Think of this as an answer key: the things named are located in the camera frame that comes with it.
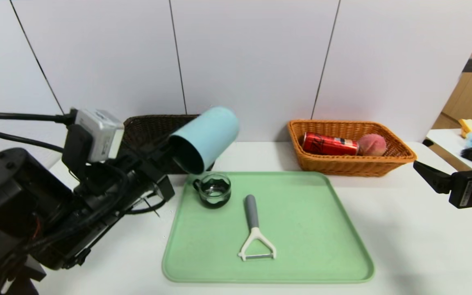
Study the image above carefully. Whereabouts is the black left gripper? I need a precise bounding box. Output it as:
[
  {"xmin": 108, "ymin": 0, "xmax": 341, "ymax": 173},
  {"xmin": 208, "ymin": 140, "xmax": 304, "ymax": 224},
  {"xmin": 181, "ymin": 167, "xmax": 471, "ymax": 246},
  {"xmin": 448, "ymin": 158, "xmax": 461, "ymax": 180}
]
[{"xmin": 91, "ymin": 133, "xmax": 187, "ymax": 221}]

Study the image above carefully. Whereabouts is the red soda can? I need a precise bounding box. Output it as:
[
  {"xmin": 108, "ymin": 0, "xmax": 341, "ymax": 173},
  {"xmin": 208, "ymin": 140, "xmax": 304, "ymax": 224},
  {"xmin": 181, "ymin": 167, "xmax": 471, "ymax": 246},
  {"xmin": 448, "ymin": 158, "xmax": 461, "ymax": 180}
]
[{"xmin": 302, "ymin": 132, "xmax": 360, "ymax": 157}]

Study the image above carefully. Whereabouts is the blue plastic cup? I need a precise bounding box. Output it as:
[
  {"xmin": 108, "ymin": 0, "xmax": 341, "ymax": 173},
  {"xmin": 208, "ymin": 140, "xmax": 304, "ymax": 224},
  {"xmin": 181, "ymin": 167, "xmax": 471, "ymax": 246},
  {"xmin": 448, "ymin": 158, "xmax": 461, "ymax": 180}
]
[{"xmin": 168, "ymin": 107, "xmax": 241, "ymax": 175}]

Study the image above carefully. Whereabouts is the orange wicker basket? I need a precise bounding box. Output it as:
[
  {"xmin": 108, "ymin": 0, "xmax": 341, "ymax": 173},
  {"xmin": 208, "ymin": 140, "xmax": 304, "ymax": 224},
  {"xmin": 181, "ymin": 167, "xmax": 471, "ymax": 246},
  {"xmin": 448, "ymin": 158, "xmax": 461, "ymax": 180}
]
[{"xmin": 288, "ymin": 119, "xmax": 417, "ymax": 177}]

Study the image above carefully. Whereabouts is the small glass cup black handle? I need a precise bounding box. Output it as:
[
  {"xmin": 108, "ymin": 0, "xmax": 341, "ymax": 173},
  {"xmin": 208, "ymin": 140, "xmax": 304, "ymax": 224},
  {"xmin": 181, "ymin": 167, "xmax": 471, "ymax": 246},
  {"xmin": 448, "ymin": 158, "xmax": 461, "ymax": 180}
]
[{"xmin": 193, "ymin": 172, "xmax": 231, "ymax": 209}]

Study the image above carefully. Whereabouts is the grey handled white peeler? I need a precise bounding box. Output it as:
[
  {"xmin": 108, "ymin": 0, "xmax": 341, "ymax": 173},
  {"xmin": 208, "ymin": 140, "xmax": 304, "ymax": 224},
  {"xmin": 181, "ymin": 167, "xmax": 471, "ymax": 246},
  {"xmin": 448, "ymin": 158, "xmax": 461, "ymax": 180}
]
[{"xmin": 238, "ymin": 195, "xmax": 277, "ymax": 261}]

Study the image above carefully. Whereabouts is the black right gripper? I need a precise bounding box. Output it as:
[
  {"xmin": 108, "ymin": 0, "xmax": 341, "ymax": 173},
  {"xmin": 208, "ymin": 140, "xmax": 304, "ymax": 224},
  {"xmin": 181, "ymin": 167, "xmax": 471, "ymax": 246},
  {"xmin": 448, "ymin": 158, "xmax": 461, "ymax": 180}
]
[{"xmin": 413, "ymin": 160, "xmax": 472, "ymax": 214}]

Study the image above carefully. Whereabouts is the light green plastic tray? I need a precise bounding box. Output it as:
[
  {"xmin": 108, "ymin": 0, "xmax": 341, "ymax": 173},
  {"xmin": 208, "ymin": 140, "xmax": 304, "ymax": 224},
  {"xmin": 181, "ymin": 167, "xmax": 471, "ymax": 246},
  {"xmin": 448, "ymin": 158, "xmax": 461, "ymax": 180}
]
[{"xmin": 162, "ymin": 171, "xmax": 375, "ymax": 283}]

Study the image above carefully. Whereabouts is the wooden cabinet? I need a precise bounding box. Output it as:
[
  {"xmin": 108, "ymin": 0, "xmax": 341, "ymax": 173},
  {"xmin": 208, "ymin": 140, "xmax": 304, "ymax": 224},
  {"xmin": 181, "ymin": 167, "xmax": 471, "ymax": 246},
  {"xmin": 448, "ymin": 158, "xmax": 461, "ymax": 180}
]
[{"xmin": 432, "ymin": 4, "xmax": 472, "ymax": 130}]

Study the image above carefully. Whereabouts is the dark brown wicker basket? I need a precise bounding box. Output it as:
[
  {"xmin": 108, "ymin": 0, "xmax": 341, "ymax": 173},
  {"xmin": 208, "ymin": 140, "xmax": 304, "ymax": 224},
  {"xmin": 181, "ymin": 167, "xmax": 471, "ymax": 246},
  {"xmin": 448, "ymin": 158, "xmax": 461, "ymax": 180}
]
[{"xmin": 119, "ymin": 114, "xmax": 216, "ymax": 175}]

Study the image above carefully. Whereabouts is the white side table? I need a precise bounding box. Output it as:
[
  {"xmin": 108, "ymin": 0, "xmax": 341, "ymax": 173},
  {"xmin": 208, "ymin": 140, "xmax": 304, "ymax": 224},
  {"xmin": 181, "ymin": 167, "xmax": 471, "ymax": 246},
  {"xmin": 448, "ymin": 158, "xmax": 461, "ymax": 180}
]
[{"xmin": 423, "ymin": 128, "xmax": 472, "ymax": 170}]

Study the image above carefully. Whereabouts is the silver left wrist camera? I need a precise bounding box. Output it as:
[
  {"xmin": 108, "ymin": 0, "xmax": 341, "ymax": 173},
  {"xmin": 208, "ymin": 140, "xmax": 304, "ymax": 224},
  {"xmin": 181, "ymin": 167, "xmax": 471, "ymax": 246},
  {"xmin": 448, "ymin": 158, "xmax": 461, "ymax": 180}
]
[{"xmin": 74, "ymin": 109, "xmax": 125, "ymax": 163}]

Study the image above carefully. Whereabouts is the pink peach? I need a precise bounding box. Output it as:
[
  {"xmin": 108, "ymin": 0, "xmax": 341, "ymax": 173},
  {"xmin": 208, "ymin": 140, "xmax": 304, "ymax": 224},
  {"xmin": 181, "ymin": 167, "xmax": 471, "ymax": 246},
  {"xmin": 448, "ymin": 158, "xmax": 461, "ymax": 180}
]
[{"xmin": 357, "ymin": 134, "xmax": 387, "ymax": 157}]

